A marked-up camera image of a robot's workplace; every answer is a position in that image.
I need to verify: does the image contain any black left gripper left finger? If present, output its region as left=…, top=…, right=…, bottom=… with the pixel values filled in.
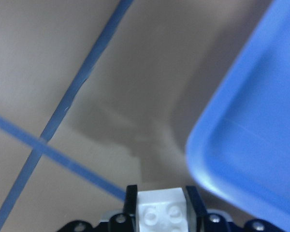
left=123, top=185, right=138, bottom=217

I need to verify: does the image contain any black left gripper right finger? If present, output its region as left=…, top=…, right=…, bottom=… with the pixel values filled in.
left=186, top=186, right=207, bottom=217

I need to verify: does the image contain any blue plastic tray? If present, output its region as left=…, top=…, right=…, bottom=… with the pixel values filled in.
left=186, top=0, right=290, bottom=232

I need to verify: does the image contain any white block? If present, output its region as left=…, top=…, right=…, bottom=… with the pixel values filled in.
left=136, top=188, right=189, bottom=232

